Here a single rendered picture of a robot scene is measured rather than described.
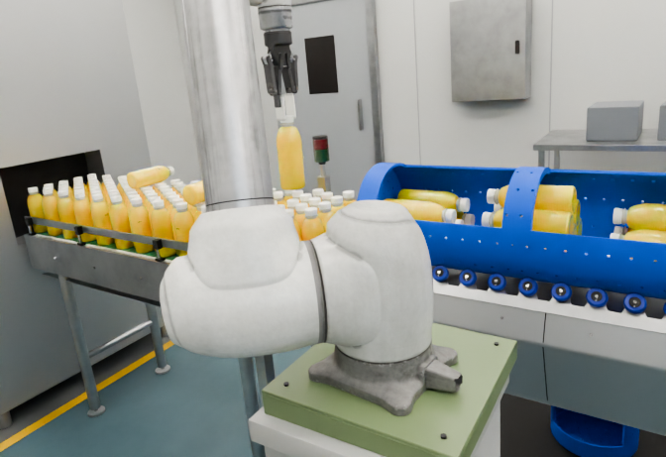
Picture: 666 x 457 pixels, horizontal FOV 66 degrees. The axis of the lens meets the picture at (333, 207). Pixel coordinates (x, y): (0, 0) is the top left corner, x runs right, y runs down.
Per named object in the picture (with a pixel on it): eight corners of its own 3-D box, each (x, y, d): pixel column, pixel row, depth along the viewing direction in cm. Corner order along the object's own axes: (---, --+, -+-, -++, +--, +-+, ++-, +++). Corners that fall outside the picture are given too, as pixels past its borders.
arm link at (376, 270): (452, 353, 76) (451, 210, 70) (331, 376, 73) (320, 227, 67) (411, 306, 92) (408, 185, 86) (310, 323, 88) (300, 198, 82)
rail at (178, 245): (302, 272, 151) (301, 262, 150) (25, 222, 239) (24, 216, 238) (304, 271, 151) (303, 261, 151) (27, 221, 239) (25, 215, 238)
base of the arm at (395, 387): (429, 430, 69) (429, 394, 68) (304, 378, 82) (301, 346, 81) (484, 365, 83) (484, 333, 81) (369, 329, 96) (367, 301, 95)
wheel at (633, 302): (647, 293, 112) (647, 295, 113) (623, 289, 114) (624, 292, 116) (645, 313, 110) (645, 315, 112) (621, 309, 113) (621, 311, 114)
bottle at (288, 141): (302, 188, 146) (296, 122, 141) (277, 190, 147) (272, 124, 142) (307, 183, 152) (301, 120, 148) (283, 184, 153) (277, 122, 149)
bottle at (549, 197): (570, 218, 122) (491, 212, 132) (575, 211, 128) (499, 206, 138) (571, 188, 120) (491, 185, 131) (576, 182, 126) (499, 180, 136)
